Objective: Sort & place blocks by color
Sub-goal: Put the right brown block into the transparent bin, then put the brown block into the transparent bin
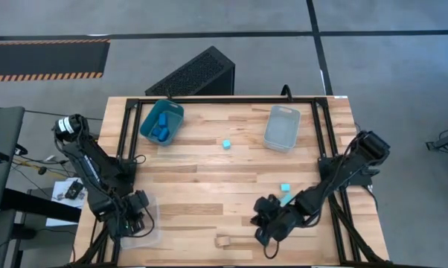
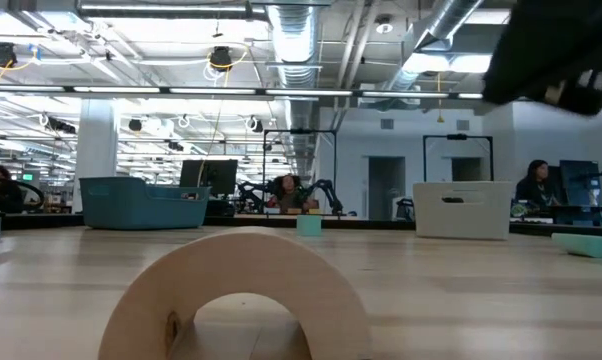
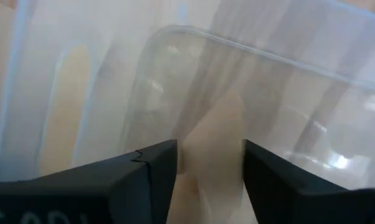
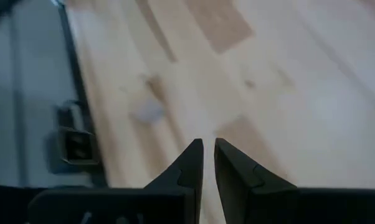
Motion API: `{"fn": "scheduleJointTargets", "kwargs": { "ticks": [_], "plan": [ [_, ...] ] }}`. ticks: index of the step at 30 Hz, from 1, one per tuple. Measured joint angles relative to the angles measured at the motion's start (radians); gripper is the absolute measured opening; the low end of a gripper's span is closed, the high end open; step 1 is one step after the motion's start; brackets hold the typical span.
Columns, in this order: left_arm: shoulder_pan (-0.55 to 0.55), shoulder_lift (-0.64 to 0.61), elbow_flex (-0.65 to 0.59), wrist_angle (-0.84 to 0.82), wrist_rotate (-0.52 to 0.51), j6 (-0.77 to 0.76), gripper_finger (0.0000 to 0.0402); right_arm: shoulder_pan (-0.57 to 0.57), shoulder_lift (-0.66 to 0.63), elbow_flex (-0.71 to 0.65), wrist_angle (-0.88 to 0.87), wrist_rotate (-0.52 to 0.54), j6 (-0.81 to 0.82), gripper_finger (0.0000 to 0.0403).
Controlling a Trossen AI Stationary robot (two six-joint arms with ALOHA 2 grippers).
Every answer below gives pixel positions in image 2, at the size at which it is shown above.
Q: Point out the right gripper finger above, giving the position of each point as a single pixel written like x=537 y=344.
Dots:
x=546 y=45

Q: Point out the light blue square block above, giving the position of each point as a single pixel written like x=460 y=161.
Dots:
x=583 y=245

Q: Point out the white plastic bin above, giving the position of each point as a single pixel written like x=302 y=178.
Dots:
x=461 y=210

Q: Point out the light blue cube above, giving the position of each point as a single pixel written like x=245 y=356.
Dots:
x=309 y=226

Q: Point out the wooden arch block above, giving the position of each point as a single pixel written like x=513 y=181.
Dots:
x=241 y=260

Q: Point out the black background robot arm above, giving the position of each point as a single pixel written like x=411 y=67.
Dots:
x=328 y=192
x=253 y=195

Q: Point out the blue screen monitor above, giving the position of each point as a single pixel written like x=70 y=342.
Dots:
x=578 y=180

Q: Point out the person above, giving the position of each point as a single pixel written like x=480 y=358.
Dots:
x=288 y=195
x=536 y=187
x=1 y=192

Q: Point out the long LED light bar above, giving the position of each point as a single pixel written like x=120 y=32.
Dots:
x=206 y=90

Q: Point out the black background monitor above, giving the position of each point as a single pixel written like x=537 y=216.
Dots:
x=216 y=175

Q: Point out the teal plastic bin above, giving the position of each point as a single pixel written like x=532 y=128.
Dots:
x=141 y=205

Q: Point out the white building column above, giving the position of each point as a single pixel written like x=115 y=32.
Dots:
x=96 y=155

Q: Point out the silver smooth air duct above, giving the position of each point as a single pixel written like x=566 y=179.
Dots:
x=446 y=20

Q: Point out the black background gantry frame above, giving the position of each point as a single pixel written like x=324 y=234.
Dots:
x=458 y=136
x=301 y=131

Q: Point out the silver ribbed air duct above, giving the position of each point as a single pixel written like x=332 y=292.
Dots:
x=296 y=45

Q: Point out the black metal rail frame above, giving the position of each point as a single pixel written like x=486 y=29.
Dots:
x=261 y=222

